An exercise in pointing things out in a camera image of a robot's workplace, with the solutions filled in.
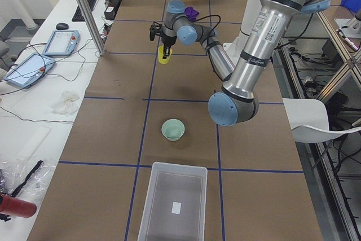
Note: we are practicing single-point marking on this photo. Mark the teach pendant tablet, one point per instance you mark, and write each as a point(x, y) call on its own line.
point(61, 43)
point(29, 71)

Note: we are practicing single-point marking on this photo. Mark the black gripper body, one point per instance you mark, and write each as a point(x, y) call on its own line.
point(168, 40)

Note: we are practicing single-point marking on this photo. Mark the black computer mouse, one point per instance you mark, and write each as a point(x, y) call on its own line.
point(62, 26)

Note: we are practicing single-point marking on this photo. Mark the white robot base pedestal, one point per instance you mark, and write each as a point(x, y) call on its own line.
point(234, 49)

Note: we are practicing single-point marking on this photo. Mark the white chair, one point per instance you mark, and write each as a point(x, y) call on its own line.
point(309, 123)

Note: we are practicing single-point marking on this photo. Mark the near teach pendant tablet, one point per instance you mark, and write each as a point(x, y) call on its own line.
point(29, 71)

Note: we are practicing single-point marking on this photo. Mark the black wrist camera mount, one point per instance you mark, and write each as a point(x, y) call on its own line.
point(155, 30)

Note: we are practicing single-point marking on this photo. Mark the white foam block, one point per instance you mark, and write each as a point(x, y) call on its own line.
point(29, 149)

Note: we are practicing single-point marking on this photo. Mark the green ceramic bowl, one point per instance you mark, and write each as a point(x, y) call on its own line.
point(173, 129)

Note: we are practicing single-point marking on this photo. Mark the clear plastic storage box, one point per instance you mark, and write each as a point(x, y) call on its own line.
point(175, 203)

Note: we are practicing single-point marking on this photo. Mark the purple cloth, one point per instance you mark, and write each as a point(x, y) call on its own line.
point(191, 13)

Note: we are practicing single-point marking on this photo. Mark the yellow plastic cup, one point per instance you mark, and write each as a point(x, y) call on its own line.
point(161, 55)

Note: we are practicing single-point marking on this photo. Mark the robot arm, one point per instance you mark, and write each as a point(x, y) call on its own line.
point(236, 101)

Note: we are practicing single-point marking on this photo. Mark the far teach pendant tablet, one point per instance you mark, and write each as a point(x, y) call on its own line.
point(61, 43)

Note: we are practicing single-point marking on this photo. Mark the crumpled white paper towel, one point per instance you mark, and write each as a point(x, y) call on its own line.
point(67, 105)

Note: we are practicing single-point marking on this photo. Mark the crinkled clear plastic bag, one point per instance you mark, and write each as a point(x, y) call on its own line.
point(26, 180)

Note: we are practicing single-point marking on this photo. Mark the red cylinder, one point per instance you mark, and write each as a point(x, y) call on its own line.
point(17, 207)

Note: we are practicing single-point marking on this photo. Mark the aluminium frame post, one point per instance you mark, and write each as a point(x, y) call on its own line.
point(91, 25)

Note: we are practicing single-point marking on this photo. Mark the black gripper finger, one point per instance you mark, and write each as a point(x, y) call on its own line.
point(169, 50)
point(164, 52)

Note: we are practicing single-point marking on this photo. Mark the black power adapter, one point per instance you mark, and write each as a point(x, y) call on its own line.
point(110, 13)

